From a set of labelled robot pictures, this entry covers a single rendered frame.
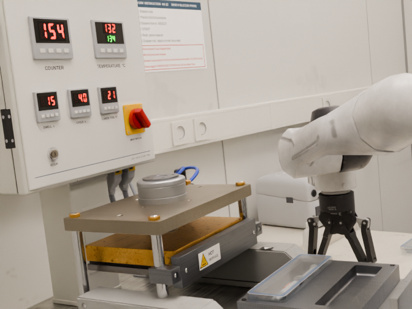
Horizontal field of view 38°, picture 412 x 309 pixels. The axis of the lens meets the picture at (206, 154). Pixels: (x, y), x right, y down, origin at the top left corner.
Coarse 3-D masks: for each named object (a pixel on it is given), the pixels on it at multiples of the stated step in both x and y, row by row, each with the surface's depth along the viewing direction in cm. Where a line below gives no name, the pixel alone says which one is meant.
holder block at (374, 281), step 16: (320, 272) 88; (336, 272) 88; (352, 272) 89; (368, 272) 89; (384, 272) 85; (304, 288) 82; (320, 288) 82; (336, 288) 83; (352, 288) 85; (368, 288) 80; (384, 288) 82; (240, 304) 80; (256, 304) 79; (272, 304) 78; (288, 304) 77; (304, 304) 76; (320, 304) 78; (336, 304) 79; (352, 304) 75; (368, 304) 75
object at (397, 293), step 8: (400, 280) 89; (408, 280) 77; (400, 288) 74; (408, 288) 76; (392, 296) 72; (400, 296) 72; (408, 296) 76; (384, 304) 80; (392, 304) 72; (400, 304) 72; (408, 304) 75
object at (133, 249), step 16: (192, 224) 100; (208, 224) 98; (224, 224) 97; (112, 240) 94; (128, 240) 93; (144, 240) 92; (176, 240) 90; (192, 240) 89; (96, 256) 92; (112, 256) 91; (128, 256) 89; (144, 256) 87; (128, 272) 89; (144, 272) 88
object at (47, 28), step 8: (40, 24) 92; (48, 24) 93; (56, 24) 95; (40, 32) 92; (48, 32) 93; (56, 32) 95; (64, 32) 96; (48, 40) 93; (56, 40) 95; (64, 40) 96
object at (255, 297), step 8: (328, 264) 91; (312, 272) 86; (304, 280) 83; (296, 288) 81; (248, 296) 80; (256, 296) 79; (264, 296) 79; (272, 296) 78; (280, 296) 78; (288, 296) 78
